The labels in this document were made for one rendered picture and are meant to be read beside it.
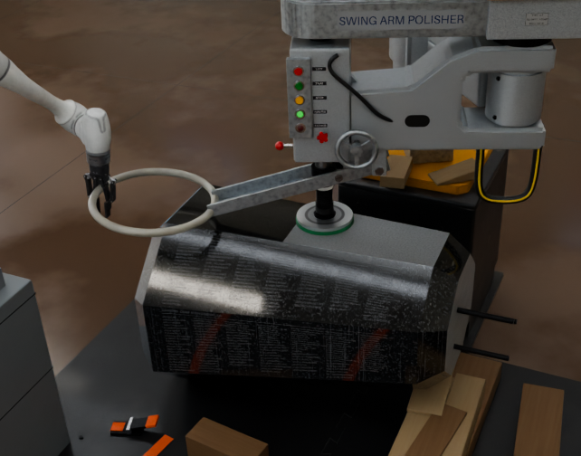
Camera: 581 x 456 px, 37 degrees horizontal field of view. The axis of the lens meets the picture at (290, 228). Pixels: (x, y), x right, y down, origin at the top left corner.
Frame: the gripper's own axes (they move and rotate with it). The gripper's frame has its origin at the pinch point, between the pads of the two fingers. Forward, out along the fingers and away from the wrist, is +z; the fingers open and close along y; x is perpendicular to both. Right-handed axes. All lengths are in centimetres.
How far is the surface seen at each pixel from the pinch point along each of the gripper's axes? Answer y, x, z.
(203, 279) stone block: 49, -15, 11
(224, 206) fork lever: 51, 0, -13
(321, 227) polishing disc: 87, 6, -9
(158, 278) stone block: 31.7, -16.0, 14.5
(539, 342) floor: 176, 68, 65
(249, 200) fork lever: 60, 3, -16
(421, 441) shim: 139, -28, 49
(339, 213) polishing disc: 91, 18, -9
